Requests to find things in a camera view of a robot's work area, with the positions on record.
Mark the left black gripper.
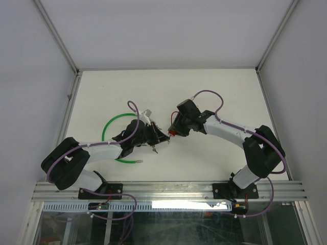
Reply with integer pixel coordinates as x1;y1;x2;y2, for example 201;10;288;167
132;121;169;146

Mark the red cable seal tag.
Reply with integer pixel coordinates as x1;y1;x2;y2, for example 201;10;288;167
168;111;180;137

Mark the green cable bike lock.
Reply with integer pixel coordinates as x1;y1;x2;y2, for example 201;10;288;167
101;113;143;164

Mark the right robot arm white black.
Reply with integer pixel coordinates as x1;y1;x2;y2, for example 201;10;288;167
168;99;286;198

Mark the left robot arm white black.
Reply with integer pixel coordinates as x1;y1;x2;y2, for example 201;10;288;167
41;119;170;199

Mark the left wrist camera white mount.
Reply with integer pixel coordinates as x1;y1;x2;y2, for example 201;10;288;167
139;109;154;126

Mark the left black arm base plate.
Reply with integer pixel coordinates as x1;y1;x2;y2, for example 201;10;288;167
78;183;123;200

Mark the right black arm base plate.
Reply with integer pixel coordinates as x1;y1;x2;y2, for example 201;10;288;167
212;182;259;202

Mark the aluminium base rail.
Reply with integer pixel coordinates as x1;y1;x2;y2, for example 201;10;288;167
32;180;307;202

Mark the grey slotted cable duct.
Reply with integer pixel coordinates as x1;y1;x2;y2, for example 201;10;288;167
43;201;232;212

